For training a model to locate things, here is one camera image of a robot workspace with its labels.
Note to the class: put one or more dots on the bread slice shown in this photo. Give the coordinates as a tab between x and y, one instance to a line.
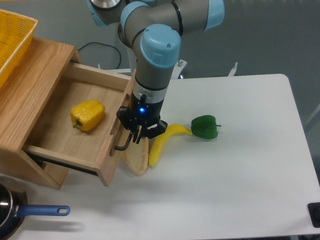
136	157

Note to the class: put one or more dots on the wooden top drawer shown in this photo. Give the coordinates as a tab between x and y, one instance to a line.
54	140

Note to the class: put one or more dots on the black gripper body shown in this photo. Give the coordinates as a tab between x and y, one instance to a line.
142	113

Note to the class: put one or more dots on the green bell pepper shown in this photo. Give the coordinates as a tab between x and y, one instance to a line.
205	127

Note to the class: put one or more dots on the yellow bell pepper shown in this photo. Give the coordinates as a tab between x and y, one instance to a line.
87	115

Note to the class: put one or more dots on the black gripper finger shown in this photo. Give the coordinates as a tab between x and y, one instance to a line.
152	132
129	122

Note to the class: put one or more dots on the yellow plastic basket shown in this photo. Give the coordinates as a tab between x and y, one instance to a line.
16	34

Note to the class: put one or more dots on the blue handled frying pan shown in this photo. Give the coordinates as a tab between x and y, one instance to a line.
13	210

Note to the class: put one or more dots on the yellow banana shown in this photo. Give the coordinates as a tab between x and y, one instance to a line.
160	140

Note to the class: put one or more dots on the black corner clamp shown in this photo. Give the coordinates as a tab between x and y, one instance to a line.
314	212

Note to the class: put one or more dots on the wooden drawer cabinet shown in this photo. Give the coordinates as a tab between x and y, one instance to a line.
22	100

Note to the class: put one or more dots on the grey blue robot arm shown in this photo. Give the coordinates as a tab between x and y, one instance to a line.
154	33

